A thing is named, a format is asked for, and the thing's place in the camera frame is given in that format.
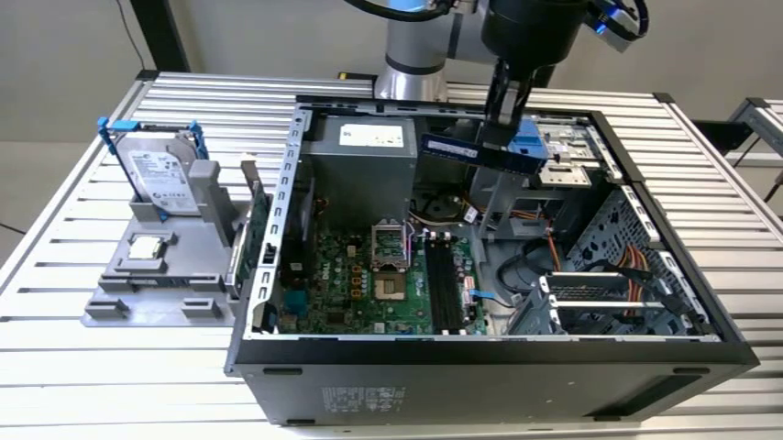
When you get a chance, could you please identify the hard disk in blue carrier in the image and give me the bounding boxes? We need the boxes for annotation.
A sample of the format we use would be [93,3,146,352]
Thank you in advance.
[95,116,213,225]

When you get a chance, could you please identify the green motherboard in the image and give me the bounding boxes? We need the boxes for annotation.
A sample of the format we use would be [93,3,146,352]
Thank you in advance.
[273,231,490,336]

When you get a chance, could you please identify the grey parts rack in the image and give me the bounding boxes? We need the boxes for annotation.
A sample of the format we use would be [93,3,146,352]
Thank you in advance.
[81,159,251,329]

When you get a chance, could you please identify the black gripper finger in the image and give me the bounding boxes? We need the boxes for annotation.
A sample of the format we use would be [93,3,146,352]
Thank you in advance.
[480,59,521,148]
[509,62,538,97]

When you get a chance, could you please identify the black camera cable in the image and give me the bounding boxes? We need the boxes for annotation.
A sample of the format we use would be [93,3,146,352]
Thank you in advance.
[608,0,650,39]
[339,0,457,24]

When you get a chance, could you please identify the blue drive bay latch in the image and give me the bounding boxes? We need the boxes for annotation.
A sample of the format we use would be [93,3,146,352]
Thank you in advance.
[510,117,549,160]

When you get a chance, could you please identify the grey power supply unit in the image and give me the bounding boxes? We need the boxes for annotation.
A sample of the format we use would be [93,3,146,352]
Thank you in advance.
[301,115,429,233]

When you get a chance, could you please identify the black case fan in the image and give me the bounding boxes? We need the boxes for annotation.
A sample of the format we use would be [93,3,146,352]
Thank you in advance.
[285,176,318,258]

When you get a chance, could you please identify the white wire bundle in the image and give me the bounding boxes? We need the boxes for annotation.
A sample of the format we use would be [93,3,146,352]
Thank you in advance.
[406,208,484,231]

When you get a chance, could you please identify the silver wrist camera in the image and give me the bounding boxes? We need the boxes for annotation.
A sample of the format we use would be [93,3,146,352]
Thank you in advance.
[582,0,648,52]

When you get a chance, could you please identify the black RAM slot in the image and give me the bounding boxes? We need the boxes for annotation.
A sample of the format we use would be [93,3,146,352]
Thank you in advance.
[425,232,454,335]
[440,232,473,335]

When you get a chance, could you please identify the metal socket cover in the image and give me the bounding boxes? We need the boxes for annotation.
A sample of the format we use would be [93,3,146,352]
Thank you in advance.
[370,218,410,272]

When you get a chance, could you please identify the black data cable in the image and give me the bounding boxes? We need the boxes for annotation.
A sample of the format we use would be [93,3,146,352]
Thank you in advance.
[493,240,554,309]

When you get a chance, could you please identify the black PC case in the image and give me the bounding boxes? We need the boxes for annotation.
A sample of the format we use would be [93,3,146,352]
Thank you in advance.
[222,93,760,427]

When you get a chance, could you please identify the aluminium side table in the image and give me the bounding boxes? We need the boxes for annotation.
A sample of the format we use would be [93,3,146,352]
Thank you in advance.
[725,95,783,167]

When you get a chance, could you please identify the orange yellow power wires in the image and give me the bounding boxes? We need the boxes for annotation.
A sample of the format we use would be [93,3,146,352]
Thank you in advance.
[486,206,546,222]

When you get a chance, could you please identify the round grey plastic disc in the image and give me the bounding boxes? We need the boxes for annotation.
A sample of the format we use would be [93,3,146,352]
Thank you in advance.
[424,194,469,219]

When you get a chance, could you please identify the disk bay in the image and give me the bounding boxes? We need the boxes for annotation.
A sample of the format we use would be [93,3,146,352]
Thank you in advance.
[505,269,692,338]

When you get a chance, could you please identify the thin orange wire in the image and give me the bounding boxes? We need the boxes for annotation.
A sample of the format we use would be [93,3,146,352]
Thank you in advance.
[544,226,562,272]

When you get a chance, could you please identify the CPU socket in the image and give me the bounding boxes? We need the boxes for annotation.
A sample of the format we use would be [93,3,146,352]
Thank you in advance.
[372,272,412,303]

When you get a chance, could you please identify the green graphics card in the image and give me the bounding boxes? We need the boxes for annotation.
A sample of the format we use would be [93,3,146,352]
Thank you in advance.
[222,154,273,302]

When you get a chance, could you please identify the RAM stick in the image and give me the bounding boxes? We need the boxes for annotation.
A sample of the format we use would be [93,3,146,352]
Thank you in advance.
[420,131,546,176]

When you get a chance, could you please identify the silver CPU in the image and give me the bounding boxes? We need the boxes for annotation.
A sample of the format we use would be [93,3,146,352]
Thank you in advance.
[123,236,167,263]

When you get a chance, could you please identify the orange red yellow wire bundle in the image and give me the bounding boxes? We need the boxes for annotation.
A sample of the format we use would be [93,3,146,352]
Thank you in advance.
[613,242,656,320]

